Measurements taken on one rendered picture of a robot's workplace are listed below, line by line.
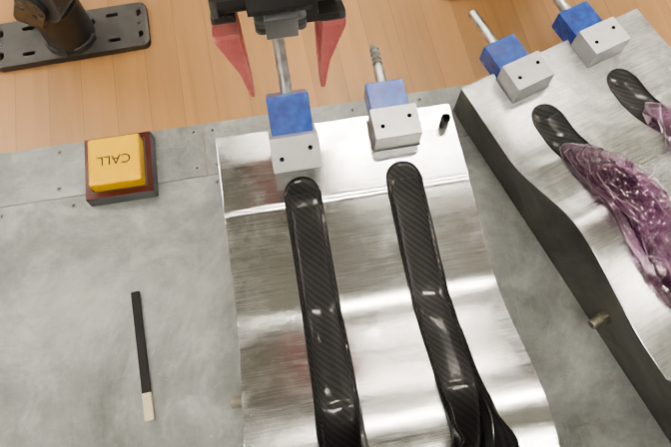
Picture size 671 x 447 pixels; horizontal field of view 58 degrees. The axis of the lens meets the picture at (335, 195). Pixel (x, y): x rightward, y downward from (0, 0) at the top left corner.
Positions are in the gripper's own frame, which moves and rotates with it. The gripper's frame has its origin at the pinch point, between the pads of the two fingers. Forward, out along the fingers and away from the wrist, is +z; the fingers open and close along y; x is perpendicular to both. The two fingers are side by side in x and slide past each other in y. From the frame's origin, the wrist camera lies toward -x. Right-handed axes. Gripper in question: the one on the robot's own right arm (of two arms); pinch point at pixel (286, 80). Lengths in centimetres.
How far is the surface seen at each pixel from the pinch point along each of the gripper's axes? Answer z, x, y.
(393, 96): 7.7, 7.4, 11.4
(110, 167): 13.5, 10.7, -21.3
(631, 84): 12.5, 9.9, 41.2
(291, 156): 9.0, 1.1, -0.6
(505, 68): 8.3, 10.9, 25.4
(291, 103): 4.8, 4.1, 0.2
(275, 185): 12.7, 1.5, -2.7
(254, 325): 20.1, -10.4, -6.7
